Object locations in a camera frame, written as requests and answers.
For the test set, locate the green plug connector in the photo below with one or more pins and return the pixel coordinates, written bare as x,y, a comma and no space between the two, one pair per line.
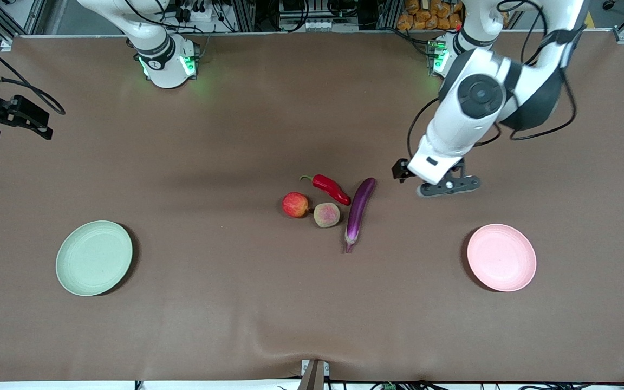
389,387

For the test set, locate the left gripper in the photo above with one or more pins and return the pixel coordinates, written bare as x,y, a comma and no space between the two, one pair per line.
400,169

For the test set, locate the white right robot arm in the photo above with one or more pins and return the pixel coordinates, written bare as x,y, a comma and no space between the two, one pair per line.
163,65

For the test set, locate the red apple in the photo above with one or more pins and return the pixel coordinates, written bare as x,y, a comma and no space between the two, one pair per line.
296,205

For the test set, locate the light green plate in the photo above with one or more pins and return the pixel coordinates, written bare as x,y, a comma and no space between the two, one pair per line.
94,258

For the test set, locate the green pink peach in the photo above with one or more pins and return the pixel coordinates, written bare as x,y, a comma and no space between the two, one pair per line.
326,215

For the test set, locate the red chili pepper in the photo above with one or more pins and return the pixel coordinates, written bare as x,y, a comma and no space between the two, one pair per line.
332,188

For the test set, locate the pink plate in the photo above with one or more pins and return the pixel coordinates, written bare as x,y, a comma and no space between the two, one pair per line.
501,258

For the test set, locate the orange toy bread pile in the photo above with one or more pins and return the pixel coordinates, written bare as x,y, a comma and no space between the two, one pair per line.
426,19

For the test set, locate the purple eggplant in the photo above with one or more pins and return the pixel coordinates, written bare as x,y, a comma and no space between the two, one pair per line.
358,214

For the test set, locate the metal table clamp bracket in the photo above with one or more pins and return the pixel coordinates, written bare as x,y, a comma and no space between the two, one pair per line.
313,376

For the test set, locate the white power strip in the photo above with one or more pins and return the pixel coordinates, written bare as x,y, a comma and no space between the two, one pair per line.
198,15

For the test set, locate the brown table mat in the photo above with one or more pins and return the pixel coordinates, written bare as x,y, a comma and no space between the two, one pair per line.
312,303

